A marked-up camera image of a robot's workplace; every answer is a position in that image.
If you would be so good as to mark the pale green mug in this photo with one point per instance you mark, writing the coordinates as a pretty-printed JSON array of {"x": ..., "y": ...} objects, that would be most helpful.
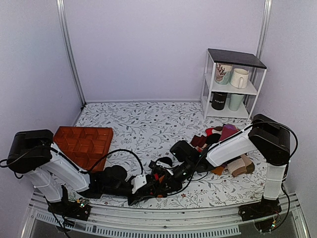
[{"x": 235, "y": 101}]

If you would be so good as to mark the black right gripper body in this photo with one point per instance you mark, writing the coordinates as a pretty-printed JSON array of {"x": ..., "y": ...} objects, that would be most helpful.
[{"x": 186, "y": 166}]

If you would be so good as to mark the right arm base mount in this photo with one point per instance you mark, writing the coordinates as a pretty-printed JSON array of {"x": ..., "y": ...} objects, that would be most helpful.
[{"x": 267, "y": 210}]

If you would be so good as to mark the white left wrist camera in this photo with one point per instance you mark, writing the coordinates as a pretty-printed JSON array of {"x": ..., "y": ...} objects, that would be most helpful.
[{"x": 138, "y": 182}]

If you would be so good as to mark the black red orange argyle sock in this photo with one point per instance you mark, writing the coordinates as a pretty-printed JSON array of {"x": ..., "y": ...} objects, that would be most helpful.
[{"x": 159, "y": 187}]

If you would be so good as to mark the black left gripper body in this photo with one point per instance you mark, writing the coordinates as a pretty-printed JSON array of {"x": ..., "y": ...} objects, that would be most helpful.
[{"x": 108, "y": 191}]

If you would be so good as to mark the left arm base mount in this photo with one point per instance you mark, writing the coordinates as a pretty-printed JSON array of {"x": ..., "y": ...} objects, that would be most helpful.
[{"x": 79, "y": 209}]

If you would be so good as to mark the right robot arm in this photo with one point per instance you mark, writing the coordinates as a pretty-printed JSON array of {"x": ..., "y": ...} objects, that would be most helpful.
[{"x": 270, "y": 138}]

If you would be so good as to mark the white metal shelf rack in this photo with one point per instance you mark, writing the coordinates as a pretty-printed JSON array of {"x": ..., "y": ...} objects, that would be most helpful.
[{"x": 257, "y": 71}]

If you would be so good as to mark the brown wooden compartment tray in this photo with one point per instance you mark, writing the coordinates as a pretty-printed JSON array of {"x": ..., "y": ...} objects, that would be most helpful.
[{"x": 84, "y": 145}]

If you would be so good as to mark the black mug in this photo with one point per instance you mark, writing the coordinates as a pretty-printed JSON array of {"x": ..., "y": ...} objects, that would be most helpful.
[{"x": 218, "y": 100}]

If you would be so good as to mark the floral patterned mug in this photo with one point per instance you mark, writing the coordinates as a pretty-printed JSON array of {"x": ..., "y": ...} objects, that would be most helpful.
[{"x": 223, "y": 73}]

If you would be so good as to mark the magenta striped sock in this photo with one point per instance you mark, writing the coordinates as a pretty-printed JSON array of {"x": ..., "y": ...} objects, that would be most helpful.
[{"x": 227, "y": 131}]

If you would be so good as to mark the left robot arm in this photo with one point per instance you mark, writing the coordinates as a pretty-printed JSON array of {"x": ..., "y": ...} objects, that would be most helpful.
[{"x": 35, "y": 155}]

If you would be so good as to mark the floral table mat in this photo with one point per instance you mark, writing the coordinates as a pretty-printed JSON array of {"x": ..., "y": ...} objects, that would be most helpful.
[{"x": 144, "y": 132}]

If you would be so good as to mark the cream white mug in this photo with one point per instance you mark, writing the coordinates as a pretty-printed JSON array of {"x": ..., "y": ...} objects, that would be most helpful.
[{"x": 239, "y": 78}]

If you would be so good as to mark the dark red sock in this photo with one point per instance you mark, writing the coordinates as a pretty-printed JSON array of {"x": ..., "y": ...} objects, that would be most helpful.
[{"x": 199, "y": 142}]

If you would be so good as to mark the beige brown sock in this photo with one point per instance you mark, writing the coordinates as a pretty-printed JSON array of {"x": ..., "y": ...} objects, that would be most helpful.
[{"x": 241, "y": 165}]

